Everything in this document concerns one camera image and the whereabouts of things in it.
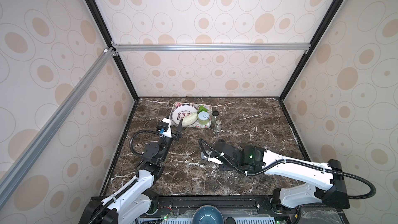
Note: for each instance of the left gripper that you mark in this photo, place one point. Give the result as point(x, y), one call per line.
point(179, 131)

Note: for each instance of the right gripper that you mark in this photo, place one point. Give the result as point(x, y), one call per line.
point(223, 168)

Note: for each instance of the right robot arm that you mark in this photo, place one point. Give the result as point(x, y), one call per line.
point(321, 182)

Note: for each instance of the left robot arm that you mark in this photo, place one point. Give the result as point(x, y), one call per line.
point(134, 199)

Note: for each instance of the pale green cabbage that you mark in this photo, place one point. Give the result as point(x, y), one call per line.
point(189, 119)

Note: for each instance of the white plate with red text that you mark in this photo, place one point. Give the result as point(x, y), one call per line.
point(180, 110)

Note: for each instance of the floral rectangular tray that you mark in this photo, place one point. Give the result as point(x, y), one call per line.
point(196, 124)

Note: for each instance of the green leafy vegetable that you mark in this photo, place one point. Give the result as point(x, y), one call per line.
point(202, 108)

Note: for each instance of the small clear glass bottle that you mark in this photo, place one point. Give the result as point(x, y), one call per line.
point(218, 126)

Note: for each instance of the dark lid spice jar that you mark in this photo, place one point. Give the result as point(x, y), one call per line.
point(215, 116)

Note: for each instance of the blue bowl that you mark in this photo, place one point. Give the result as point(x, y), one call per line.
point(207, 214)

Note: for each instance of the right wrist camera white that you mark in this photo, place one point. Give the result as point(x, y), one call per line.
point(211, 159)

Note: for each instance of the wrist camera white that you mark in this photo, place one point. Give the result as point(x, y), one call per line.
point(164, 128)
point(211, 159)

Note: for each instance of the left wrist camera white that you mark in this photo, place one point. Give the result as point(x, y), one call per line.
point(164, 128)

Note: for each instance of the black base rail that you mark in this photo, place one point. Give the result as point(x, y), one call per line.
point(234, 209)

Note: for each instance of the horizontal aluminium rail back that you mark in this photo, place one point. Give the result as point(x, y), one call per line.
point(212, 47)

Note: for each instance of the aluminium rail left wall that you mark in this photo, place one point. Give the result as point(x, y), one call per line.
point(30, 155)

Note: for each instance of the black vertical frame post left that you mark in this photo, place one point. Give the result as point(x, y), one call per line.
point(103, 29)

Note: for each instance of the black vertical frame post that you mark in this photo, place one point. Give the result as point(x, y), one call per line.
point(103, 29)
point(325, 23)

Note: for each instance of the black vertical frame post right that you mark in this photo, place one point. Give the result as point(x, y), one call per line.
point(325, 23)

